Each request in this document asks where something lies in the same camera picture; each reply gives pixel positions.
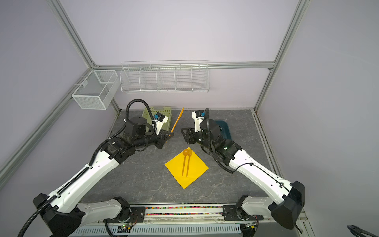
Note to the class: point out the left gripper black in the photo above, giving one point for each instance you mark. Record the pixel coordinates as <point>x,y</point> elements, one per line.
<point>163,137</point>

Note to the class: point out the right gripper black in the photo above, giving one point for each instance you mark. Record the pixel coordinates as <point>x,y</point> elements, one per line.
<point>191,138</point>

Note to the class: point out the orange plastic knife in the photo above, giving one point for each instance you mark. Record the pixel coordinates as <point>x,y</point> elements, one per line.
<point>177,120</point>

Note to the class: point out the orange plastic spoon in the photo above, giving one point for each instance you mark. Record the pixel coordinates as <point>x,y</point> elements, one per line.
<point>186,153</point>

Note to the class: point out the orange plastic fork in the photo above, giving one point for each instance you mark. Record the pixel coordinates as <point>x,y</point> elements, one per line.
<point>188,163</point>

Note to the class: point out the yellow paper napkin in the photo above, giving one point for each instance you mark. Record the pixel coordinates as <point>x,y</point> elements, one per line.
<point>186,167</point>

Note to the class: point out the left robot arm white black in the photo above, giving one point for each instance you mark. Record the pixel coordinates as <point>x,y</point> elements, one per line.
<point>62,210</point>

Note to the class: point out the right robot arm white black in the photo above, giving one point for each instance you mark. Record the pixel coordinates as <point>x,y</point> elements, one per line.
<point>285,200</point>

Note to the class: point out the green perforated plastic basket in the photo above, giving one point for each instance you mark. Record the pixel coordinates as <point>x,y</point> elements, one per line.
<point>164,110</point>

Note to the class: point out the dark teal plastic bin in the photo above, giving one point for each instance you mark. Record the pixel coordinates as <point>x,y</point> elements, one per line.
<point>224,129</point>

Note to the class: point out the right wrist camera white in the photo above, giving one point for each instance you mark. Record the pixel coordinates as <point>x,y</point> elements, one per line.
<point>198,117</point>

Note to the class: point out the white wire shelf rack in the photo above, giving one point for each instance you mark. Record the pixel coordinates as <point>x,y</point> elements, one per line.
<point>165,76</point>

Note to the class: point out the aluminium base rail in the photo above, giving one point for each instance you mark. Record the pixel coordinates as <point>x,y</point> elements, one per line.
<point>184,220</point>

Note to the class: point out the white mesh wall basket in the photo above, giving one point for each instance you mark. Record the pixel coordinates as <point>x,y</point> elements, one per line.
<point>97,90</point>

